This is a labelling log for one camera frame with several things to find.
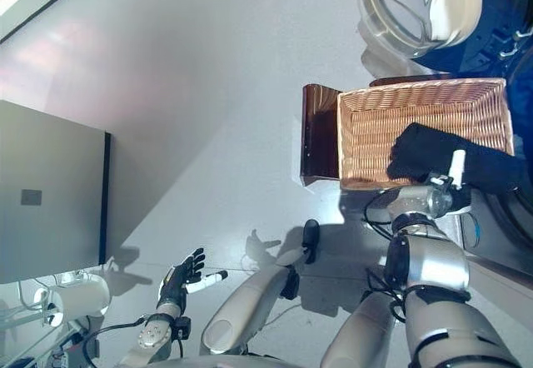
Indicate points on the glossy brown stool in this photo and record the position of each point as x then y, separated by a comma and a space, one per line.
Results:
318, 135

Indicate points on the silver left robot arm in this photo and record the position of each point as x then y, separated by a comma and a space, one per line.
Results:
154, 334

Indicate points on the blue rectangular sticker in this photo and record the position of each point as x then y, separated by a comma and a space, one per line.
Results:
475, 230

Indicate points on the round glass washer door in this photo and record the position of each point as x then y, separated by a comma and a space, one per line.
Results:
416, 6

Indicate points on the white cylindrical device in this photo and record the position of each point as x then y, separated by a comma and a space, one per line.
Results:
79, 299

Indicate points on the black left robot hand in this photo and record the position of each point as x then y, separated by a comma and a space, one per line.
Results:
179, 280

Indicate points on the silver right robot leg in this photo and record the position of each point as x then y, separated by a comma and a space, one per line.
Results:
366, 322

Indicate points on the white appliance enclosure panel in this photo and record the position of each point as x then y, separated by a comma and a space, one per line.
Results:
499, 284

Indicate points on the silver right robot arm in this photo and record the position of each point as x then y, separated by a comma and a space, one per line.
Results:
437, 264

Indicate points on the rectangular wicker laundry basket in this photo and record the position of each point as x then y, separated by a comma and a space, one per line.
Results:
416, 105

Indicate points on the dark grey washing machine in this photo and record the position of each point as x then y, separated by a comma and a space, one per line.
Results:
520, 226

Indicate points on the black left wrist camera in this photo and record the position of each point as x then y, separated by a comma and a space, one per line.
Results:
182, 328

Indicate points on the cluttered equipment cart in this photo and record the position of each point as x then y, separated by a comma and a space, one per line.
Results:
25, 334

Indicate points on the black garment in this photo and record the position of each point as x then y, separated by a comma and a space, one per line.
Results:
420, 151

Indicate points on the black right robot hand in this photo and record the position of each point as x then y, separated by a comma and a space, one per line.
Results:
457, 168

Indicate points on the grey cabinet with black edge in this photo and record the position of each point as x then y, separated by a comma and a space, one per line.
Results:
50, 185

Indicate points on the silver robot torso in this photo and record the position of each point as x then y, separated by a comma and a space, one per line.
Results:
233, 361

